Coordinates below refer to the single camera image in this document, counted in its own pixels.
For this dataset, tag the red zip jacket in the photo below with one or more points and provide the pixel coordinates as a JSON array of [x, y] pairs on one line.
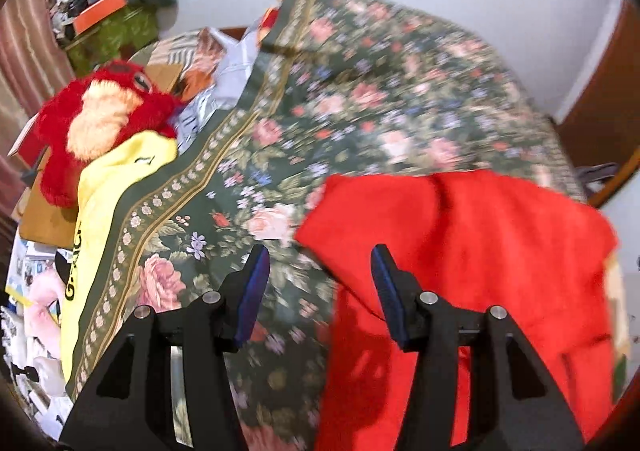
[[475, 256]]

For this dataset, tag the red plush toy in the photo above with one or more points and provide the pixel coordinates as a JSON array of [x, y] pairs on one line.
[[100, 131]]

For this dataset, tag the green floral bedspread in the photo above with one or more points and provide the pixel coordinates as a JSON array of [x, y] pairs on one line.
[[375, 81]]

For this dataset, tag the red box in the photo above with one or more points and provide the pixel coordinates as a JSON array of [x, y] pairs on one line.
[[30, 146]]

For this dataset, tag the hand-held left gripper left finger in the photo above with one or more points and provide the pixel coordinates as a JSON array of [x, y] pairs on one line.
[[252, 296]]

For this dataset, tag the patchwork printed bag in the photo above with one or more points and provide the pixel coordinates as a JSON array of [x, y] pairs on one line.
[[215, 66]]

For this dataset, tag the orange box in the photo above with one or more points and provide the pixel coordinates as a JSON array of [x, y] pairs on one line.
[[97, 11]]

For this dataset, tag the yellow cloth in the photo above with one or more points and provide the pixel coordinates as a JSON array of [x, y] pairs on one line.
[[105, 191]]

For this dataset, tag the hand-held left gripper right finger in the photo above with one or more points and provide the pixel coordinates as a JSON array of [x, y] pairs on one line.
[[392, 296]]

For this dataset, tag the dark object by door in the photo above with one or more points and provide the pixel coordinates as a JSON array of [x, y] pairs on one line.
[[597, 173]]

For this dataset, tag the green patterned cloth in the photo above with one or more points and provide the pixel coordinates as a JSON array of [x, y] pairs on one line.
[[115, 38]]

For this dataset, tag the striped brown curtain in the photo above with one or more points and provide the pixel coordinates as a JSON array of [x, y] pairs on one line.
[[25, 56]]

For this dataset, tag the pile of magazines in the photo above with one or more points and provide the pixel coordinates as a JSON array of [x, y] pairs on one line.
[[25, 381]]

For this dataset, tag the brown cardboard box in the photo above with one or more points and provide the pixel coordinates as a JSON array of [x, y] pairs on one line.
[[47, 216]]

